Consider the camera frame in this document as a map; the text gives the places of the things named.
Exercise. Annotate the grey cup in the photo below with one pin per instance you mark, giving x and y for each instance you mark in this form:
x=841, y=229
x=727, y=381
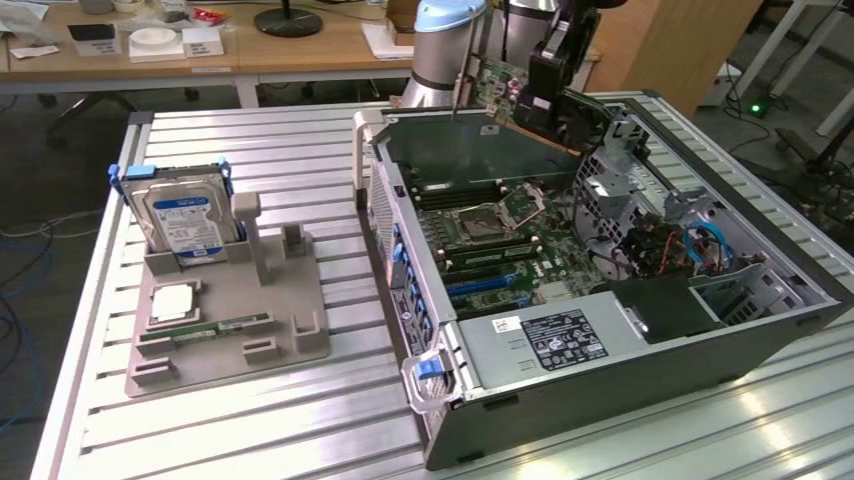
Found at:
x=98, y=6

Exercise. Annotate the wooden desk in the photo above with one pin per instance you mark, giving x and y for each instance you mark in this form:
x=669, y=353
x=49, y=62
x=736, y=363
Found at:
x=301, y=55

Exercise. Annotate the clear plastic bag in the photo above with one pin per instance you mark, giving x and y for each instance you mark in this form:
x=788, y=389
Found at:
x=27, y=25

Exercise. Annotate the grey power supply unit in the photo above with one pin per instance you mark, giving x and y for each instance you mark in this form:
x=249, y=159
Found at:
x=494, y=360

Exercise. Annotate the CPU socket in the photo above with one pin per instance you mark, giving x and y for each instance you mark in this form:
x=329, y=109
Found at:
x=480, y=222

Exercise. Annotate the red package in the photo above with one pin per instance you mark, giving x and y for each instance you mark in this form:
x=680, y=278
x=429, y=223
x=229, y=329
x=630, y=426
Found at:
x=209, y=16

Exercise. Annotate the hard disk in blue caddy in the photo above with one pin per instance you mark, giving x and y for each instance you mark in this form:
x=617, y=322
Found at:
x=181, y=220

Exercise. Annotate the white round dish on box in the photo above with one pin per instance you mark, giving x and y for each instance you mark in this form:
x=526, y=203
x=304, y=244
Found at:
x=155, y=42

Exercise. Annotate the small cardboard box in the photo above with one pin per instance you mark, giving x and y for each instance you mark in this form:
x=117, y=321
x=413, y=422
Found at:
x=401, y=20

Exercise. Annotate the graphics card with metal bracket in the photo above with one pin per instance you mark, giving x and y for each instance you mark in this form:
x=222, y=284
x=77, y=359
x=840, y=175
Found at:
x=494, y=85

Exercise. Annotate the black plastic air shroud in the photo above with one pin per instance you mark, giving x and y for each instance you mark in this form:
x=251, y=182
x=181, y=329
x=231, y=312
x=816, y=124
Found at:
x=661, y=310

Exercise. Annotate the white labelled box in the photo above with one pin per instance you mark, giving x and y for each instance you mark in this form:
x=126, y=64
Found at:
x=202, y=42

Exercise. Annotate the wooden cabinet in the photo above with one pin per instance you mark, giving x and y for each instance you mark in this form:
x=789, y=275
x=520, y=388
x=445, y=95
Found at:
x=668, y=50

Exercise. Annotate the black round lamp base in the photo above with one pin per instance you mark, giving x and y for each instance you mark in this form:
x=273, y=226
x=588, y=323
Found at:
x=289, y=22

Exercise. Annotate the white desk frame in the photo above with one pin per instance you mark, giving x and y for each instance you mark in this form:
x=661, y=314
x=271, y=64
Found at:
x=804, y=52

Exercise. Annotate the device with green light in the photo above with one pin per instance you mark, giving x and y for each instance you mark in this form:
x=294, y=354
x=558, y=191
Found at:
x=756, y=108

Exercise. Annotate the white paper slip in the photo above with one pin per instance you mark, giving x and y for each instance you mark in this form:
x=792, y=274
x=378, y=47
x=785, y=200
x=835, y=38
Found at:
x=34, y=51

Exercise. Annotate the perforated metal disk bay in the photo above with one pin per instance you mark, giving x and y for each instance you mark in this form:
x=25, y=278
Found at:
x=614, y=190

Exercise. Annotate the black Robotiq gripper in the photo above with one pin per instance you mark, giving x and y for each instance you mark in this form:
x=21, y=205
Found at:
x=561, y=65

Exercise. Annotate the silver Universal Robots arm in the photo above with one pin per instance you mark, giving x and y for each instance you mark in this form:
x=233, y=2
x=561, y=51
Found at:
x=437, y=55

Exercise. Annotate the grey metal disk bay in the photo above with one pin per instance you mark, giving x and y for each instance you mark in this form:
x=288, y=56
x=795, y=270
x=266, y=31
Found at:
x=735, y=290

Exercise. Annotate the black equipment stand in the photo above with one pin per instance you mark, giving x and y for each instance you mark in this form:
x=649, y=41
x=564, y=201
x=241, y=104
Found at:
x=795, y=142

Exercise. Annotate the white tape roll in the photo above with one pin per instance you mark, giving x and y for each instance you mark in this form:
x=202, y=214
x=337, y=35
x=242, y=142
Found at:
x=127, y=5

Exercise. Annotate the white box with black lid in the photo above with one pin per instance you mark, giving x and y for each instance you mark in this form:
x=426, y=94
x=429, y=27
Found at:
x=97, y=45

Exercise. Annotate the blue case release latch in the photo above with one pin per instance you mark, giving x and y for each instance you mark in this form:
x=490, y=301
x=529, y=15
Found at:
x=429, y=371

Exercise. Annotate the open black PC case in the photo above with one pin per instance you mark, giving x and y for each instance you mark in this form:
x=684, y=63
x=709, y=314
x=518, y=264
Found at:
x=601, y=415

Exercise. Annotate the green motherboard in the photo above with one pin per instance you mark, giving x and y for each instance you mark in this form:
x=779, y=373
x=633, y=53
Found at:
x=554, y=250

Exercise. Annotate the grey plastic parts rack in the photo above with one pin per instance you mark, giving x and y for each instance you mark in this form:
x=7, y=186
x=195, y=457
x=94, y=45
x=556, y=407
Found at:
x=227, y=295

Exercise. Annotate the silver CPU chip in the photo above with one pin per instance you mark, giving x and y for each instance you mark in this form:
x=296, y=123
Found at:
x=173, y=302

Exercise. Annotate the metal socket cover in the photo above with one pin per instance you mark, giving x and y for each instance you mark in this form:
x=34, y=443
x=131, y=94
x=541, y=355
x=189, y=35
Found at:
x=528, y=202

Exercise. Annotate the white paper stack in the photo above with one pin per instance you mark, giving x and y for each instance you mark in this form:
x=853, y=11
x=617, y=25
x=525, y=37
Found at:
x=384, y=42

